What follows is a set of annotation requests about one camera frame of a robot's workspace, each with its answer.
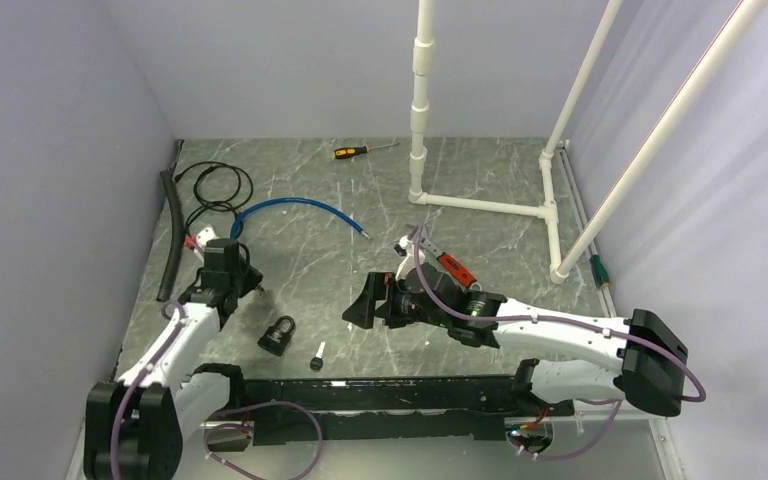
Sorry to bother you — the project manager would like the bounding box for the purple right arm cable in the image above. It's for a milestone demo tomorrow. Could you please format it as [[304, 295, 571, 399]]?
[[409, 225, 707, 404]]

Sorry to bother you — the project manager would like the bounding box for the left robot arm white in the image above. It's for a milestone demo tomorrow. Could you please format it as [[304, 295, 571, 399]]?
[[83, 238, 263, 479]]

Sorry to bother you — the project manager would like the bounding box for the white pvc pipe frame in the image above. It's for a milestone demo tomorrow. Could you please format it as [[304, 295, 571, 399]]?
[[407, 0, 768, 285]]

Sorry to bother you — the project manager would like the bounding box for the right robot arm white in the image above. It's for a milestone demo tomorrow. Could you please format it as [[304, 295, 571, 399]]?
[[342, 264, 690, 417]]

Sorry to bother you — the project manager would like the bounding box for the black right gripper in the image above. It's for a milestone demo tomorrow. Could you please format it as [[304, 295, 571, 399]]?
[[343, 272, 450, 329]]

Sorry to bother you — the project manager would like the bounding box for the black foam tube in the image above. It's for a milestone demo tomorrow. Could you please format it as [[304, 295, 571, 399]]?
[[156, 169, 185, 303]]

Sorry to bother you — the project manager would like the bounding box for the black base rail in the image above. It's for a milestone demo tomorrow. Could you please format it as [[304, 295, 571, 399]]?
[[210, 375, 574, 446]]

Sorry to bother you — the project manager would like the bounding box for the green handled screwdriver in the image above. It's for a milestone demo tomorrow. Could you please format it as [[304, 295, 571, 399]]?
[[589, 254, 611, 288]]

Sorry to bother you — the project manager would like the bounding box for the black padlock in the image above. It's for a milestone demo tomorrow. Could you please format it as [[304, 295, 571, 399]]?
[[257, 315, 296, 357]]

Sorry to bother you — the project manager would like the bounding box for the blue cable lock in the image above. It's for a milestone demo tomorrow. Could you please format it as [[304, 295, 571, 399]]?
[[229, 197, 373, 241]]

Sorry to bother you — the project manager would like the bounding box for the black coiled cable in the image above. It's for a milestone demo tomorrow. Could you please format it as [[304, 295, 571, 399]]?
[[173, 161, 255, 256]]

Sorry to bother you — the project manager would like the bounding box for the red handled adjustable wrench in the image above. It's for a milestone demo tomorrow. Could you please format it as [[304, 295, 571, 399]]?
[[419, 228, 483, 291]]

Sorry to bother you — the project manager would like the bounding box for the orange handled screwdriver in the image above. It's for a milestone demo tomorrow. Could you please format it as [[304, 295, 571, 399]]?
[[332, 142, 400, 160]]

